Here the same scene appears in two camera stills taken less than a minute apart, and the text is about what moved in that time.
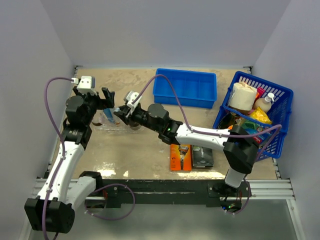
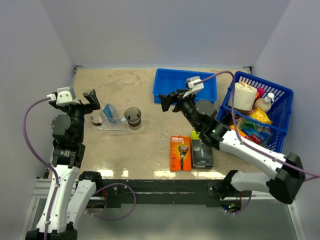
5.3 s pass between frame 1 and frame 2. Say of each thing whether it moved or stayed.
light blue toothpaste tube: stayed
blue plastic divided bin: stayed
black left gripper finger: moved
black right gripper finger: moved
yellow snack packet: stayed
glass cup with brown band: stayed
